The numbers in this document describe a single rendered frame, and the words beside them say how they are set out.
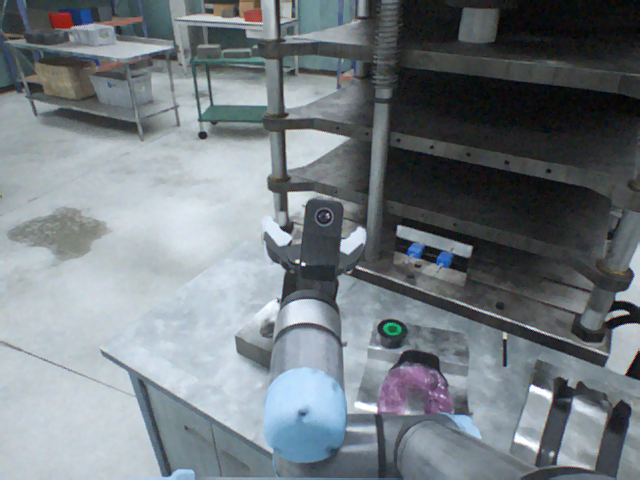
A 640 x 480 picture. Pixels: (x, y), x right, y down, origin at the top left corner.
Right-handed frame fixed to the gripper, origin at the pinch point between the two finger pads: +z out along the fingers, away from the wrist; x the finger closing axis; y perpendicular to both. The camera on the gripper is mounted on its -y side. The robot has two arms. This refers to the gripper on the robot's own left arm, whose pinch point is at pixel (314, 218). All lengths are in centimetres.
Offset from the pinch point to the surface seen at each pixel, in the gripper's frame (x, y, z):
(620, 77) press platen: 73, -17, 58
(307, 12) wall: -19, 53, 738
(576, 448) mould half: 63, 48, 0
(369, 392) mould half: 20, 54, 14
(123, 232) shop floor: -127, 164, 231
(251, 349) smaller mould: -10, 63, 32
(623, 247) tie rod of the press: 85, 22, 43
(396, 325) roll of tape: 28, 48, 32
